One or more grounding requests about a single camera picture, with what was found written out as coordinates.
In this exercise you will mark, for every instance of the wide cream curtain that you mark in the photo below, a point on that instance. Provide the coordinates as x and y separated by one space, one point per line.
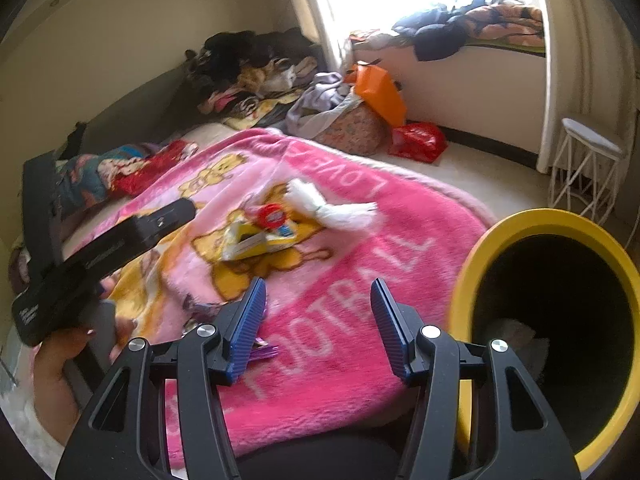
585 60

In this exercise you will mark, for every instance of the grey cloth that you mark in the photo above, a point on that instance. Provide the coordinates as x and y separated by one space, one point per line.
315 102

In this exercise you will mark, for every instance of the pink printed blanket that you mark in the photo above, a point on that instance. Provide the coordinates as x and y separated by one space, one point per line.
350 270

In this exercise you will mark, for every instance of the colourful printed cloth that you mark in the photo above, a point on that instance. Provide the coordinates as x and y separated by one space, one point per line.
90 180

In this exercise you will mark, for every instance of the white tissue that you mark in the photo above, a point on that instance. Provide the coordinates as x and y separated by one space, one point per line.
345 215

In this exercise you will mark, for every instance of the red round wrapper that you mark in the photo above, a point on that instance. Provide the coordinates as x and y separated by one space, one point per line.
272 216

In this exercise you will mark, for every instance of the red cloth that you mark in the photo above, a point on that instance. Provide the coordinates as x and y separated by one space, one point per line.
155 170

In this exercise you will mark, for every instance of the yellow snack packet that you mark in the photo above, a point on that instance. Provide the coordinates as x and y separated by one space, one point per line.
250 240

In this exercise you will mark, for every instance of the orange and white clothes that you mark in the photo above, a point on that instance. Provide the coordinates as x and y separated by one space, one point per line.
372 40

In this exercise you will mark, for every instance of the pile of dark clothes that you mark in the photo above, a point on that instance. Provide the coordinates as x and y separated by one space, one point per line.
240 57

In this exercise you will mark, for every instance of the cream bed sheet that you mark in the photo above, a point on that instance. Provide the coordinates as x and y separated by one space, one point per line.
205 135

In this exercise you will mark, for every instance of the narrow cream curtain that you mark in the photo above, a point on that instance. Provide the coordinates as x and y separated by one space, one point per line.
325 20

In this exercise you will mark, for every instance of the yellow and black bin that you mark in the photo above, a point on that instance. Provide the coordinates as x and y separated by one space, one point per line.
470 290

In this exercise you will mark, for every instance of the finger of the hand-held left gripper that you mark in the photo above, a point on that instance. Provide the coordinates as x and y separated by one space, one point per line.
42 210
160 222

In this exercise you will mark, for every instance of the grey headboard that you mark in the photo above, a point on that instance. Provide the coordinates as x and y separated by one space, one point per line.
135 115

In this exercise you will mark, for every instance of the floral fabric basket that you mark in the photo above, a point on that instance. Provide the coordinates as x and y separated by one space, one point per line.
355 130

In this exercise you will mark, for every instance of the dark jacket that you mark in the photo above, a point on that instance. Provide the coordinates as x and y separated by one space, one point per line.
430 35

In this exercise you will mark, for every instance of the red plastic bag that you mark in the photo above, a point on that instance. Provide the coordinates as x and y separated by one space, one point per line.
417 142

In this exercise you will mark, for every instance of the person's left hand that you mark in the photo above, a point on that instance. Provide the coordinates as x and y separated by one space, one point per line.
57 360

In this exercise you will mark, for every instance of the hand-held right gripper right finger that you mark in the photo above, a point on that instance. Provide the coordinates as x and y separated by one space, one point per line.
392 332

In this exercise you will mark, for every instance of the orange patterned quilt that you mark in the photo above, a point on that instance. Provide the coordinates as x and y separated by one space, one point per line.
505 22

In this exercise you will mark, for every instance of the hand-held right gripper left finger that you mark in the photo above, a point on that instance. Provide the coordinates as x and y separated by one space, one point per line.
245 332

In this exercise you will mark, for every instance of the black cloth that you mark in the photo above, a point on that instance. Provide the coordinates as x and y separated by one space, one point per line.
77 137

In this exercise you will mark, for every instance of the white foam fruit net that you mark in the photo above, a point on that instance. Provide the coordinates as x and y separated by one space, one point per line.
515 340

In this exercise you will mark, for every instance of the white window seat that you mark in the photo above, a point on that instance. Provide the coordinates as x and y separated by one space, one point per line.
475 95

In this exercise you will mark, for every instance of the person's left forearm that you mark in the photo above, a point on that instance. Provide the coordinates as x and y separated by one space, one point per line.
60 410

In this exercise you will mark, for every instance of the purple and gold snack wrapper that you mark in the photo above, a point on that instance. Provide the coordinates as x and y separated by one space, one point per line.
265 351

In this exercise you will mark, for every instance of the yellow patterned blanket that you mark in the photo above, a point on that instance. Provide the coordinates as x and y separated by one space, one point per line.
260 112

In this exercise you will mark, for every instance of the orange plastic bag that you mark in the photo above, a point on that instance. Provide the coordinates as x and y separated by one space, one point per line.
380 90

